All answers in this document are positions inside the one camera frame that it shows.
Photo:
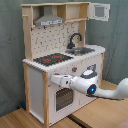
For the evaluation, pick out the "right red stove knob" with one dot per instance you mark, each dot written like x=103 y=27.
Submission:
x=74 y=69

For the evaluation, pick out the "oven door with handle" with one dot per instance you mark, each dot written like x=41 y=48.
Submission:
x=63 y=98

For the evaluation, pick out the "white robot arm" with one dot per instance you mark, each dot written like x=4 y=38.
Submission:
x=87 y=83

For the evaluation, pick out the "white microwave door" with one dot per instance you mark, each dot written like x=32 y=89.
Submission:
x=98 y=11

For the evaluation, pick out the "black stovetop red burners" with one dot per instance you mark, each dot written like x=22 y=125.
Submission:
x=52 y=59

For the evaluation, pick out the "grey range hood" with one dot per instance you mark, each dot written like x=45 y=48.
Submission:
x=48 y=18

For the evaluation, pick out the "wooden toy kitchen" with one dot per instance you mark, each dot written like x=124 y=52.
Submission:
x=55 y=48

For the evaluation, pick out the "white cabinet door grey window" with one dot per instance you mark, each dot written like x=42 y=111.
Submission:
x=93 y=63

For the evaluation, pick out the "grey metal sink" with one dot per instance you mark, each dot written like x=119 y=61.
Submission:
x=79 y=51

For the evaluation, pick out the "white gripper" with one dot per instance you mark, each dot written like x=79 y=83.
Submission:
x=62 y=80

